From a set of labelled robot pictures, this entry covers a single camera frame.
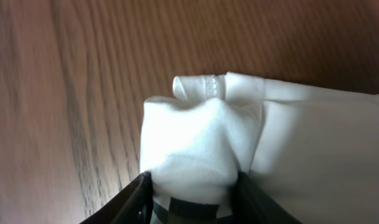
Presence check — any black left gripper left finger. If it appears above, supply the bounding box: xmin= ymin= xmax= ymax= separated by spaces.
xmin=80 ymin=172 xmax=153 ymax=224

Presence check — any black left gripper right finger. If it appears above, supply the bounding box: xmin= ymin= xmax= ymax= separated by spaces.
xmin=232 ymin=172 xmax=301 ymax=224

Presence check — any white printed t-shirt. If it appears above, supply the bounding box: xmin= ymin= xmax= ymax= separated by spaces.
xmin=140 ymin=72 xmax=379 ymax=223

